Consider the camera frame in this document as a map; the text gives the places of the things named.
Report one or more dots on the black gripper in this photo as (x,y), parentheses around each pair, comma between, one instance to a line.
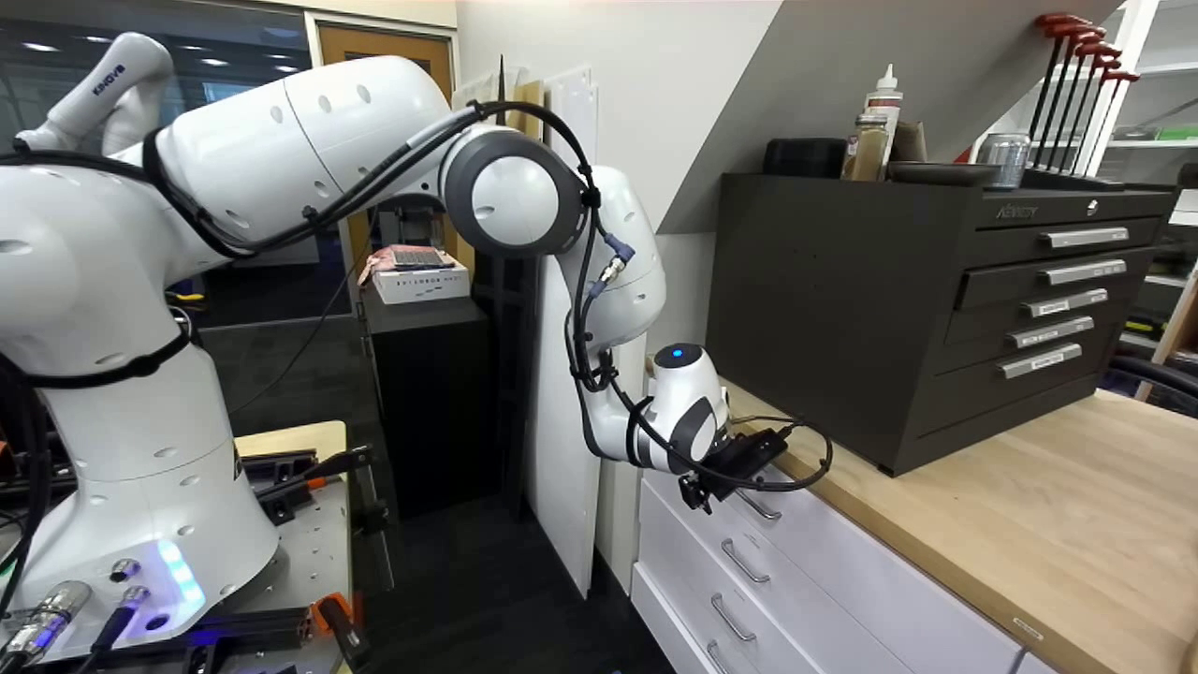
(722,478)

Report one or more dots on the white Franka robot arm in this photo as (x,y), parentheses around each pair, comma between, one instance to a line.
(312,138)

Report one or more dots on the black tool cabinet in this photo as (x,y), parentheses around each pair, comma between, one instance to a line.
(824,314)

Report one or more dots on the black rectangular block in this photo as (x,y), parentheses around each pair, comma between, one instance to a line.
(807,158)

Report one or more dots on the brown bottle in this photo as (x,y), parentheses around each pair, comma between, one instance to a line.
(862,150)

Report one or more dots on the dark small container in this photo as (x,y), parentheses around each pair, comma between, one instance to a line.
(913,143)

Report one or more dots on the white box pink lid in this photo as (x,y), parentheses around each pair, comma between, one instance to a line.
(420,281)

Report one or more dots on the black chair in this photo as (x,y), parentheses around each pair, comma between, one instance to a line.
(1164,377)

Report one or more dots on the wooden board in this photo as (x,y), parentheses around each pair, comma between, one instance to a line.
(1180,331)

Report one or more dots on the black bar clamp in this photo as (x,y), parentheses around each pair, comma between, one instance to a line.
(305,482)

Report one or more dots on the robot mounting table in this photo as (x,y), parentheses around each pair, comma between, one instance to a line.
(305,563)

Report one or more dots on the white paper label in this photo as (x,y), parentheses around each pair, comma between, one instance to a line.
(1186,209)

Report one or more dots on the white shelf unit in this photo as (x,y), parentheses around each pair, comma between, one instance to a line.
(1156,76)

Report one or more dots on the black pedestal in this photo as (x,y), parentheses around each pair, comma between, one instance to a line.
(433,400)

